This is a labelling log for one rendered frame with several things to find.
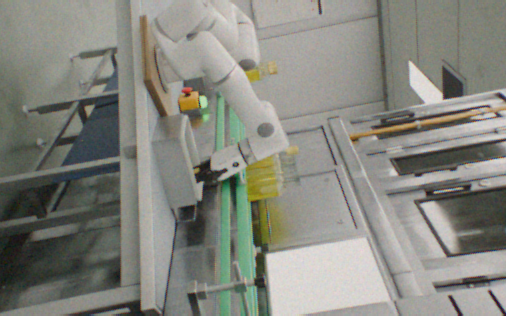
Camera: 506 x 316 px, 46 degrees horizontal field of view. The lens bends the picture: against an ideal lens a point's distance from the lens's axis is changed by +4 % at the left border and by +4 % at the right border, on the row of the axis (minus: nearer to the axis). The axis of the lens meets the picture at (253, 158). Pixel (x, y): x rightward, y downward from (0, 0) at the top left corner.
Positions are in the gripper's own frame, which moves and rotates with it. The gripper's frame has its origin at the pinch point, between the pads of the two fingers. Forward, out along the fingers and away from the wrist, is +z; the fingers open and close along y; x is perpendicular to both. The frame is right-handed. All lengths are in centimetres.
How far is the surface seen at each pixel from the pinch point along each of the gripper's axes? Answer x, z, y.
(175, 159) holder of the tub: 9.8, 1.6, -5.6
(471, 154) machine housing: -60, -83, 42
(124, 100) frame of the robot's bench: 25.8, 10.8, 12.3
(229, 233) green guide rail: -14.7, -2.9, -13.5
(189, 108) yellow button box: 0, 5, 54
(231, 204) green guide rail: -15.6, -3.4, 2.4
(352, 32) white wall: -203, -104, 605
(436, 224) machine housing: -52, -58, 2
